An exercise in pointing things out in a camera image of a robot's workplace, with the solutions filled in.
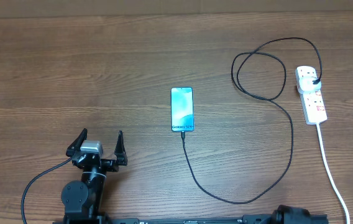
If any Samsung Galaxy smartphone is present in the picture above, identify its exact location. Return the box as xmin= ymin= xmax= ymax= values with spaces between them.
xmin=171 ymin=87 xmax=195 ymax=132

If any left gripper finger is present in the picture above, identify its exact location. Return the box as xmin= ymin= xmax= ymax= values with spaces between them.
xmin=66 ymin=128 xmax=88 ymax=157
xmin=114 ymin=131 xmax=127 ymax=166

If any white charger plug adapter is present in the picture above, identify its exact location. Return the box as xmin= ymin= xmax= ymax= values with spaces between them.
xmin=297 ymin=77 xmax=321 ymax=94

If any white power strip cord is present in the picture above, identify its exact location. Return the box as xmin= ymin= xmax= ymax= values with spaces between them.
xmin=315 ymin=123 xmax=351 ymax=224

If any black USB charging cable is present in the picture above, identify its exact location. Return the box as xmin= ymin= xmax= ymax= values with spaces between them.
xmin=180 ymin=37 xmax=323 ymax=205

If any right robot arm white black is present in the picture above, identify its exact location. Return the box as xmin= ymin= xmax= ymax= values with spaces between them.
xmin=270 ymin=205 xmax=311 ymax=224

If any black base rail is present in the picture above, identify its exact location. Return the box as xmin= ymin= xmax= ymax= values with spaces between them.
xmin=53 ymin=214 xmax=329 ymax=224

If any white power strip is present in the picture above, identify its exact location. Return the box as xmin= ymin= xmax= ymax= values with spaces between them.
xmin=295 ymin=66 xmax=328 ymax=125

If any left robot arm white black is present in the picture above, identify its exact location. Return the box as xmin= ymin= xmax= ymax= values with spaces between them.
xmin=61 ymin=128 xmax=128 ymax=223

